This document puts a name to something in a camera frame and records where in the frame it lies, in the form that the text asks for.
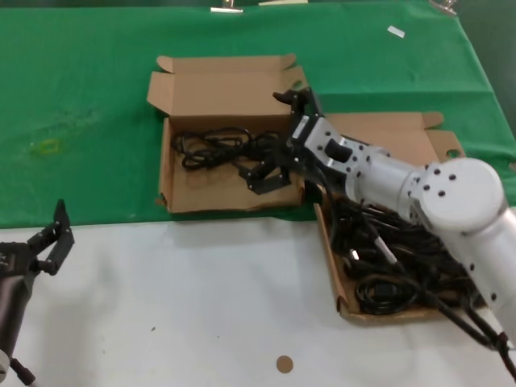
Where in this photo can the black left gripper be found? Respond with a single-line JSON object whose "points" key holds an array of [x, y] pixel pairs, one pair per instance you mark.
{"points": [[16, 260]]}

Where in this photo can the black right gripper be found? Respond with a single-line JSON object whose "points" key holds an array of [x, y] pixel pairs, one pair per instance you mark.
{"points": [[300, 133]]}

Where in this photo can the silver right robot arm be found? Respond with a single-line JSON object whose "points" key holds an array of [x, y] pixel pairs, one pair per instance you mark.
{"points": [[451, 193]]}

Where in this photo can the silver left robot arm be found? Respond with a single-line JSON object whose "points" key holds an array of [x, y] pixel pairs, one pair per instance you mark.
{"points": [[2, 359]]}

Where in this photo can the open cardboard box torn rim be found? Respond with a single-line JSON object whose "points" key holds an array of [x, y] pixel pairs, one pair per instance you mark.
{"points": [[217, 193]]}

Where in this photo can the open cardboard box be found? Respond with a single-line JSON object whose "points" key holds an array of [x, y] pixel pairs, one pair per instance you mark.
{"points": [[403, 133]]}

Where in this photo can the beige card piece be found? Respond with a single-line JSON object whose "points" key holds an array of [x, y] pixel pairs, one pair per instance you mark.
{"points": [[282, 2]]}

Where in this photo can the green table cloth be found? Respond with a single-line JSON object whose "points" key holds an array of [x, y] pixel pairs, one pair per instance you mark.
{"points": [[80, 60]]}

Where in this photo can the round brown sticker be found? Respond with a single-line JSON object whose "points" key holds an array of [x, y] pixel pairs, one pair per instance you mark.
{"points": [[284, 364]]}

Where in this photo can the black left wrist camera housing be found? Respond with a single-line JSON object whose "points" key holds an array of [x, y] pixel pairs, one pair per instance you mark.
{"points": [[12, 314]]}

